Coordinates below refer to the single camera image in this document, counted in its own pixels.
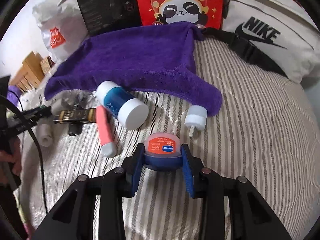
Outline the black cable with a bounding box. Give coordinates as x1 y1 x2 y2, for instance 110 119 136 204
0 93 49 215

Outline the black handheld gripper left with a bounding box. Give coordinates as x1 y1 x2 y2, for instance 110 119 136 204
1 76 52 158

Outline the green binder clip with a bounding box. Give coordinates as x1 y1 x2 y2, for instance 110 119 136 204
39 94 45 108

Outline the black product box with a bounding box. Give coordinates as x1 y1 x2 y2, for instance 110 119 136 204
59 0 142 36

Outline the purple towel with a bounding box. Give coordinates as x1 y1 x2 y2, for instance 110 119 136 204
44 22 222 116

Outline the small orange-lidded blue jar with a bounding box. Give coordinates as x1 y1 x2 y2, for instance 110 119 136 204
144 132 182 171

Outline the left hand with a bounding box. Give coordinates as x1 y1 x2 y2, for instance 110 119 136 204
1 137 22 177

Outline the white and blue bottle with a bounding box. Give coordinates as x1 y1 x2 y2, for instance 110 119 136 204
96 81 149 131

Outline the red panda paper bag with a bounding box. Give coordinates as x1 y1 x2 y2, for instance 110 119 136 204
137 0 223 29

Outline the white plastic shopping bag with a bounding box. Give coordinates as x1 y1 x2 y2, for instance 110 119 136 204
33 0 88 62

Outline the dark brown gold-patterned tube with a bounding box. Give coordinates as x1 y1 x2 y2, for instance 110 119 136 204
53 108 96 124

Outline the pink tube with white cap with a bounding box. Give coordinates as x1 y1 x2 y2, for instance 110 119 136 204
95 105 117 158

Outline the wooden furniture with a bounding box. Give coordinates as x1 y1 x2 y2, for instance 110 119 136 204
9 51 55 93

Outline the small black object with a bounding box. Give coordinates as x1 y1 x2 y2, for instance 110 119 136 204
68 123 83 136

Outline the white Nike waist bag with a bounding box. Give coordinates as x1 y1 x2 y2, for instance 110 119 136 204
204 0 319 83

